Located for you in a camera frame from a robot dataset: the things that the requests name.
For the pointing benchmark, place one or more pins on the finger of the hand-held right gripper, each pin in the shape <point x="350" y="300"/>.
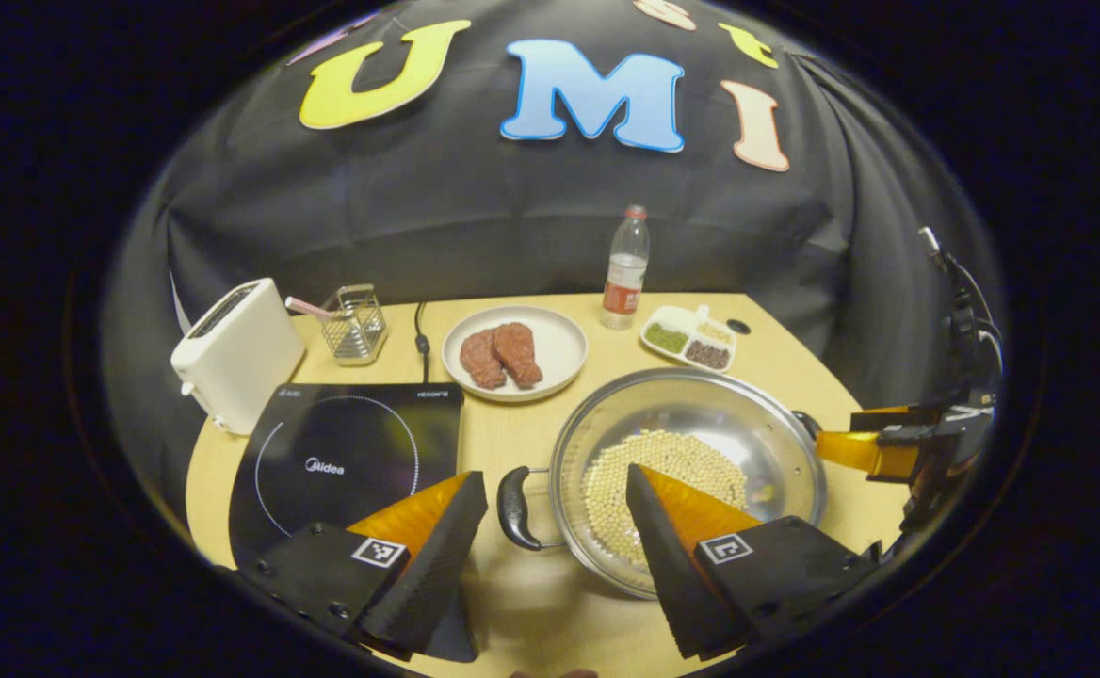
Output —
<point x="917" y="424"/>
<point x="856" y="450"/>

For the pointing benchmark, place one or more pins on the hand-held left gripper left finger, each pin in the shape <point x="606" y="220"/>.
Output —
<point x="428" y="574"/>

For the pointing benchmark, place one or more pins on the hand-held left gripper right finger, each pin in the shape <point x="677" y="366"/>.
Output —
<point x="668" y="565"/>

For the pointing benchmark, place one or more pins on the white toaster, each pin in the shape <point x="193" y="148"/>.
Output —
<point x="239" y="363"/>

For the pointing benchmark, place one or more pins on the white round plate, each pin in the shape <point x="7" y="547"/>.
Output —
<point x="559" y="348"/>

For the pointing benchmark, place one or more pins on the red striped straw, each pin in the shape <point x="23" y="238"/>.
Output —
<point x="305" y="307"/>

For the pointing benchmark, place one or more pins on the black backdrop cloth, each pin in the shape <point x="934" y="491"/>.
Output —
<point x="475" y="217"/>

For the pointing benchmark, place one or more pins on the black table grommet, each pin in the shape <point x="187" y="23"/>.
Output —
<point x="738" y="327"/>

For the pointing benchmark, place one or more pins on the black induction cooktop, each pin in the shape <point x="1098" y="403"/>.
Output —
<point x="343" y="443"/>

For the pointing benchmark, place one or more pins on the clear plastic water bottle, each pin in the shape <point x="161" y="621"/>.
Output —
<point x="623" y="282"/>

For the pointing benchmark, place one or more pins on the white divided bean dish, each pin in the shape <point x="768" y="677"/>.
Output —
<point x="687" y="339"/>

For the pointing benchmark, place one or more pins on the pile of soybeans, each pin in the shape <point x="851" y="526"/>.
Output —
<point x="672" y="466"/>

